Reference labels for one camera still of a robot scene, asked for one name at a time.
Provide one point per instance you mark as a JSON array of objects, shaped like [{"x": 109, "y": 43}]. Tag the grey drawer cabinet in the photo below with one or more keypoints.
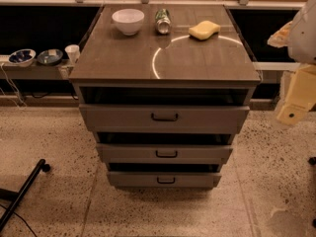
[{"x": 172, "y": 70}]

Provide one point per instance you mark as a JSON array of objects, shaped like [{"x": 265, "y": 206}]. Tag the black chair leg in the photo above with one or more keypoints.
[{"x": 14, "y": 198}]

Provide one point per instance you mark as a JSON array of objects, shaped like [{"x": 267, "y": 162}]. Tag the grey middle drawer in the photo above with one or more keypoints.
[{"x": 154, "y": 153}]

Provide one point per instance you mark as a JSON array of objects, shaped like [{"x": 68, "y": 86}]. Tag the grey drawer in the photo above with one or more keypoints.
[
  {"x": 164, "y": 180},
  {"x": 164, "y": 119},
  {"x": 154, "y": 153}
]

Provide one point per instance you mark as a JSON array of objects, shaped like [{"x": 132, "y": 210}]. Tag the white paper cup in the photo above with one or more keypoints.
[{"x": 73, "y": 52}]

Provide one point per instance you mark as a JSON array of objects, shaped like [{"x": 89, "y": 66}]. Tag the grey top drawer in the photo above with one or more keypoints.
[{"x": 164, "y": 119}]

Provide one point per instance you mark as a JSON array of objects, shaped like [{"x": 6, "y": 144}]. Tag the green soda can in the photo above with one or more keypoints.
[{"x": 163, "y": 21}]

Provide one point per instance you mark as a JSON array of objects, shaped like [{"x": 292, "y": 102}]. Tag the grey blue bowl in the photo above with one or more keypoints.
[{"x": 50, "y": 57}]

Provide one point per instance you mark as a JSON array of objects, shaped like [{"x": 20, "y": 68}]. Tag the blue patterned bowl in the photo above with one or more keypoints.
[{"x": 22, "y": 57}]

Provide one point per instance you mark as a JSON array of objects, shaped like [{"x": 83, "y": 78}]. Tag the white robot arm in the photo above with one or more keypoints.
[{"x": 299, "y": 36}]

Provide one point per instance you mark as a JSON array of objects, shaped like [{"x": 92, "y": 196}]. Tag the black caster wheel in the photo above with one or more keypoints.
[{"x": 312, "y": 161}]

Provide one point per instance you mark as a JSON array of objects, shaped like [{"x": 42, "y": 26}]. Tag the grey bottom drawer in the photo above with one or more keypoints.
[{"x": 164, "y": 180}]

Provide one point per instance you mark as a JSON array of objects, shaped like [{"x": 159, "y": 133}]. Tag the white bowl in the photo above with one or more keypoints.
[{"x": 128, "y": 21}]

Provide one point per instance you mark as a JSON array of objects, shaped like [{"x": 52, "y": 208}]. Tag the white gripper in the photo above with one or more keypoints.
[{"x": 303, "y": 37}]

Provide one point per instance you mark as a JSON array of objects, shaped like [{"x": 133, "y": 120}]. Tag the yellow sponge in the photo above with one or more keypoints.
[{"x": 204, "y": 30}]

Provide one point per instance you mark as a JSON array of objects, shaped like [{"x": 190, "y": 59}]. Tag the grey side shelf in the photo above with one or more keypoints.
[{"x": 35, "y": 71}]

